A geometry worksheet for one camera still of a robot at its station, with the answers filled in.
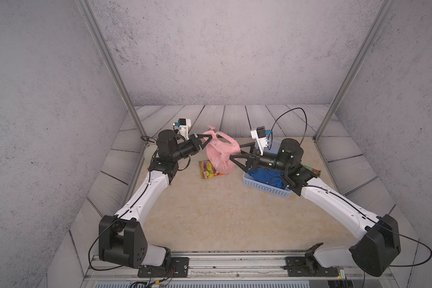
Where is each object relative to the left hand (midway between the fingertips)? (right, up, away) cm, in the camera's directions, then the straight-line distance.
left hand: (214, 137), depth 72 cm
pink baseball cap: (+2, -5, -3) cm, 6 cm away
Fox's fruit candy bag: (-5, -16, +29) cm, 34 cm away
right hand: (+7, -6, -8) cm, 12 cm away
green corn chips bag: (+56, -17, +29) cm, 65 cm away
